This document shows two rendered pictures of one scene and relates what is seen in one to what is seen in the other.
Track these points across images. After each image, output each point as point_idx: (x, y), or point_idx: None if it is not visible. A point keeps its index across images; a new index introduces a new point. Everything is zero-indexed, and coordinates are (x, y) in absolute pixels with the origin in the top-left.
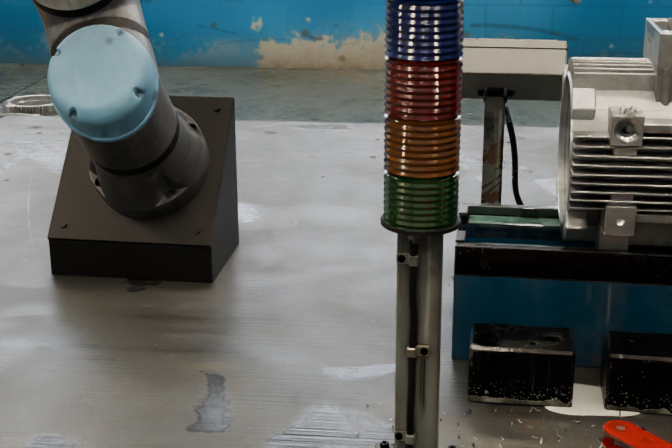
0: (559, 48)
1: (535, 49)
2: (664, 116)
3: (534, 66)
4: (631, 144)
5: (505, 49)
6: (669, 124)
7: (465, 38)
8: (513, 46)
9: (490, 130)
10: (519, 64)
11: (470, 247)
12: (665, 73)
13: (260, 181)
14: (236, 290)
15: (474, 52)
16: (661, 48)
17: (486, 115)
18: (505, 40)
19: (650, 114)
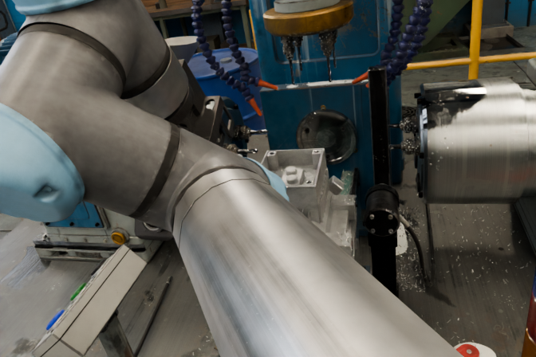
0: (127, 252)
1: (117, 265)
2: (329, 226)
3: (130, 276)
4: (352, 252)
5: (104, 284)
6: (345, 227)
7: (73, 305)
8: (105, 277)
9: (120, 343)
10: (122, 284)
11: None
12: (320, 205)
13: None
14: None
15: (92, 307)
16: (317, 194)
17: (113, 337)
18: (96, 279)
19: (327, 231)
